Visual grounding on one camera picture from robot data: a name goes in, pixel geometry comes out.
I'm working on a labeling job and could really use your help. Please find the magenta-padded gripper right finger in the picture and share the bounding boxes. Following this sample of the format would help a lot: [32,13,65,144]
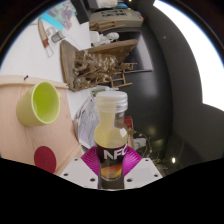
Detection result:
[122,145,164,190]

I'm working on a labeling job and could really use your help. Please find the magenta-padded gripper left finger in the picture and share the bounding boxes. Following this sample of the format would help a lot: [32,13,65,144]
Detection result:
[59,145,102,190]

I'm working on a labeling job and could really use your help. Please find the juice bottle with white cap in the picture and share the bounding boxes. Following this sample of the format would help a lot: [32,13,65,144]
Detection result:
[93,90,129,183]

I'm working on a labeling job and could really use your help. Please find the flat round red coaster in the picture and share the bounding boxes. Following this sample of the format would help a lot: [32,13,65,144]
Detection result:
[33,145,58,174]

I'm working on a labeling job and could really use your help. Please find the narrow wooden drawing board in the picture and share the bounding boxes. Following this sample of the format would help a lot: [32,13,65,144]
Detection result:
[0,74,84,176]

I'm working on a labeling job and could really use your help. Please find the yellow-green cup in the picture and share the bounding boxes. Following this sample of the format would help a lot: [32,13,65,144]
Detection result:
[15,80,63,128]

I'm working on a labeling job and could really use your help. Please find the wooden easel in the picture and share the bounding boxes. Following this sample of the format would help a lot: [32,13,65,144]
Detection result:
[111,61,138,89]

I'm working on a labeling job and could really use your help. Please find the brown relief sculpture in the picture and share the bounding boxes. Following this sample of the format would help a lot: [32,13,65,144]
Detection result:
[59,39,139,93]

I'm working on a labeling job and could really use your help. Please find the long ceiling light strip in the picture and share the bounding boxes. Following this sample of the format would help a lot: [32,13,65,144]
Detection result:
[153,0,224,112]

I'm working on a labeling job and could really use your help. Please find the white plaster bust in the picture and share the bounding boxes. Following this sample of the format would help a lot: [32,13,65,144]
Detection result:
[89,30,120,46]

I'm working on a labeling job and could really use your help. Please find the small paint jar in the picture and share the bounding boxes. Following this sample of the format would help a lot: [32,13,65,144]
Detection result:
[50,29,68,44]

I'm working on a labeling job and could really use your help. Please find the beige cabinet with posters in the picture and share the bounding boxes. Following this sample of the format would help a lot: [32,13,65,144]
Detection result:
[89,9,144,29]

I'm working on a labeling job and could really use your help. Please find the colourful picture book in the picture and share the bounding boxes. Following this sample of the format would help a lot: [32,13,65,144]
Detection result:
[41,1,78,31]

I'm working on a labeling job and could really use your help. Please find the black box stack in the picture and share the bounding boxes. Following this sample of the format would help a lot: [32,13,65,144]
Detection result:
[71,0,98,24]

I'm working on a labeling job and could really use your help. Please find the black wall screen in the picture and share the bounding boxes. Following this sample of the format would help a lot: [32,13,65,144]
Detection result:
[128,33,154,73]

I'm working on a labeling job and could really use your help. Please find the wooden-handled palette knife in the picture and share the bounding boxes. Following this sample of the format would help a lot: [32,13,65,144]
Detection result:
[37,17,55,58]

